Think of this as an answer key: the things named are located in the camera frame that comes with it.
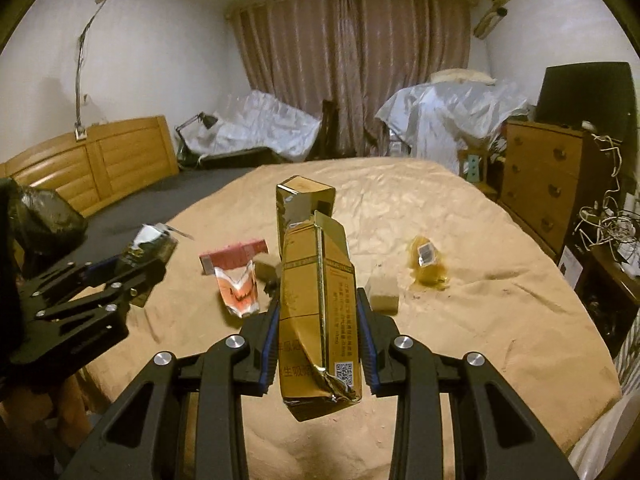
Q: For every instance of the tall plastic-sheet-covered pile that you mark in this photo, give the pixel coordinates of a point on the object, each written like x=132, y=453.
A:
x=440, y=110

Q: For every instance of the beige wall duct cover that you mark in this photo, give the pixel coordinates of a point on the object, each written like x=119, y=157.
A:
x=485, y=25

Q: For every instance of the black desk lamp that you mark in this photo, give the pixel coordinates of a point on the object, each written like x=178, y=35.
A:
x=207, y=121

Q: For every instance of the wooden chest of drawers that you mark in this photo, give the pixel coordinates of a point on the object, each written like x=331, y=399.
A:
x=540, y=180

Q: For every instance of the teal small item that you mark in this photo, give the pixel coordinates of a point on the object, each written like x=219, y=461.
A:
x=472, y=167

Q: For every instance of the black flat television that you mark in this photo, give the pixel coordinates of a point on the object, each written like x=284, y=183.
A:
x=585, y=95

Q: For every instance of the white cardboard box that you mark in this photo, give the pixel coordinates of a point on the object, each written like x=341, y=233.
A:
x=570, y=265

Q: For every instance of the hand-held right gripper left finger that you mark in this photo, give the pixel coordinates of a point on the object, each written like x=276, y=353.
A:
x=271, y=355

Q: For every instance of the dark foil-lined wrapper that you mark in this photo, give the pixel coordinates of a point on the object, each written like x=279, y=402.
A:
x=150, y=245

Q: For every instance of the striped hanging shirt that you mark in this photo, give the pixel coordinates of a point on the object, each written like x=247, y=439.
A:
x=630, y=350

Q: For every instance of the red flat box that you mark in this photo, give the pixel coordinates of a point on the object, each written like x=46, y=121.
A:
x=230, y=255

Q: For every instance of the red and white wrapper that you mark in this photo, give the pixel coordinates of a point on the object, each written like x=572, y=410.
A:
x=237, y=292

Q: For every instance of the dark wooden cabinet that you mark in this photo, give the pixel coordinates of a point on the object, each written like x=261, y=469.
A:
x=610, y=285

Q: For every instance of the low plastic-sheet-covered furniture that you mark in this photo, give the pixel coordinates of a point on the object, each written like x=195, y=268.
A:
x=260, y=125

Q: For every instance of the yellow cellophane wrapper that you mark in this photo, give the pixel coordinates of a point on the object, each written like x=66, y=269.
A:
x=427, y=265

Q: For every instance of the dark grey bed sheet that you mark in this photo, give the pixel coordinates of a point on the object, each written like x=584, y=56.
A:
x=150, y=200

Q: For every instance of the wooden headboard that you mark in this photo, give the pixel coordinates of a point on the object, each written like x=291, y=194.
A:
x=115, y=160

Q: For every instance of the brown curtain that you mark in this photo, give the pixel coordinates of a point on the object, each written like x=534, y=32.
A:
x=360, y=60

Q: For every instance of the gold carton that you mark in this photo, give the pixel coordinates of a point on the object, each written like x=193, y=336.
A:
x=305, y=285

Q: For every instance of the black plastic bag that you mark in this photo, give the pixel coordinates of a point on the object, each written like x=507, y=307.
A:
x=40, y=220

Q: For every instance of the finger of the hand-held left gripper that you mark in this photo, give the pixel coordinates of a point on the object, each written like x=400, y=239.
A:
x=130, y=285
x=92, y=268

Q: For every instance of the white wall socket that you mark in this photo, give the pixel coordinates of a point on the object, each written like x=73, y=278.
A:
x=80, y=132

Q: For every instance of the cream pillow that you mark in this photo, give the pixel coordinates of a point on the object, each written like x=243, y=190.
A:
x=462, y=75

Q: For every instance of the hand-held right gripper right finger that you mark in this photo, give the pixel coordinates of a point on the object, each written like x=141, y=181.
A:
x=367, y=355

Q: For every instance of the tan sponge block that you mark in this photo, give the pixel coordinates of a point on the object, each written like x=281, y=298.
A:
x=382, y=297

